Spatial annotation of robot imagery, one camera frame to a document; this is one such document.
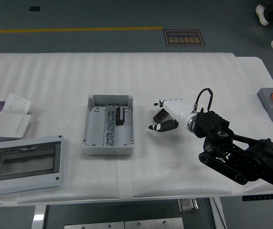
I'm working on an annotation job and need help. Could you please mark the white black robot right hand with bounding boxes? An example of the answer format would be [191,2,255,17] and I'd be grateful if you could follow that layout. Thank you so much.
[148,97,194,133]

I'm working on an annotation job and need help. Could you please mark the black cylindrical battery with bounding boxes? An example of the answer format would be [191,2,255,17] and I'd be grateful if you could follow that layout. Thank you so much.
[153,108,172,122]
[115,106,127,126]

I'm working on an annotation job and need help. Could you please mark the open grey junction box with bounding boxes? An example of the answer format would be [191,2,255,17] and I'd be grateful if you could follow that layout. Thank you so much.
[81,94,136,156]

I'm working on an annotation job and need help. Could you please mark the white foam mat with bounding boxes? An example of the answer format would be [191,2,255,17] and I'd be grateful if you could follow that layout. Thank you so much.
[0,52,268,205]

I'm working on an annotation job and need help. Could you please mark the black floor sign orange text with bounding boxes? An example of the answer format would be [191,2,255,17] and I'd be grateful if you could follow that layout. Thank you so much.
[163,29,206,47]

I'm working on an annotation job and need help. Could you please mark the white table leg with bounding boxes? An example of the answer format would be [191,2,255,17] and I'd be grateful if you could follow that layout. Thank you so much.
[32,204,48,229]
[209,197,227,229]

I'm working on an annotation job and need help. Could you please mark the grey metal plate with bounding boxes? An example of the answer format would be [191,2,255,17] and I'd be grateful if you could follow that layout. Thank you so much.
[124,218,185,229]
[64,221,125,229]

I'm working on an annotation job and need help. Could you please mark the black table control panel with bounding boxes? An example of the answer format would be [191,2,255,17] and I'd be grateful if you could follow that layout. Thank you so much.
[242,193,273,201]

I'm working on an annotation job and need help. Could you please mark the grey cover with clear window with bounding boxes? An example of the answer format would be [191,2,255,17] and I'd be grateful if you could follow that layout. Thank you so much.
[0,135,69,197]

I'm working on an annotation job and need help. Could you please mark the metal mounting rail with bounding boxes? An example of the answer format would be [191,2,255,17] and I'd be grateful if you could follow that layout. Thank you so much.
[102,104,117,146]

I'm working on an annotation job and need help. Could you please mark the metal bracket under table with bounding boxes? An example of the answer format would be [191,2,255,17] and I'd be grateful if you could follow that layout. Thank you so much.
[177,198,199,213]

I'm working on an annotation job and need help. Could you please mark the white wall switch panel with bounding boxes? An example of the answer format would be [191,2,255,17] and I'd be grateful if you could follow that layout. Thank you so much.
[2,93,32,115]
[0,114,32,140]

